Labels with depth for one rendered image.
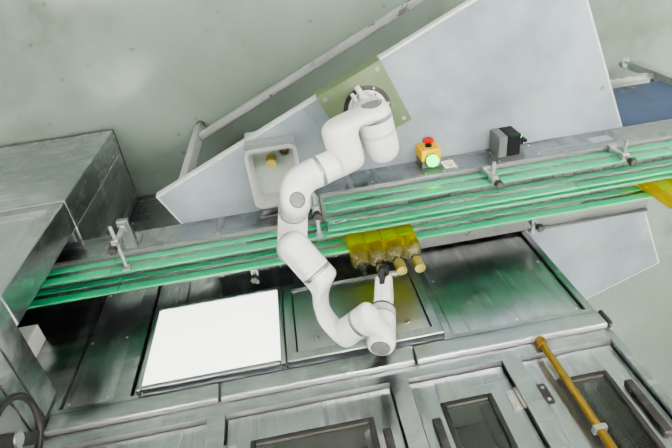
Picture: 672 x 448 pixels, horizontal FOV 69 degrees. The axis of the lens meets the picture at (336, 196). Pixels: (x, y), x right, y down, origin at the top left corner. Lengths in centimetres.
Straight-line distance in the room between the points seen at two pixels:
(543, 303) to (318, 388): 75
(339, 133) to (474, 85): 67
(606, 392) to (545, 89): 100
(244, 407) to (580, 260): 159
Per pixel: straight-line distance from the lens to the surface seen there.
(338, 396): 145
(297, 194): 124
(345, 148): 128
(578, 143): 198
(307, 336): 155
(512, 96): 186
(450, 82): 175
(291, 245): 124
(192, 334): 167
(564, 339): 160
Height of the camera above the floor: 232
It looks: 60 degrees down
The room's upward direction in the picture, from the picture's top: 164 degrees clockwise
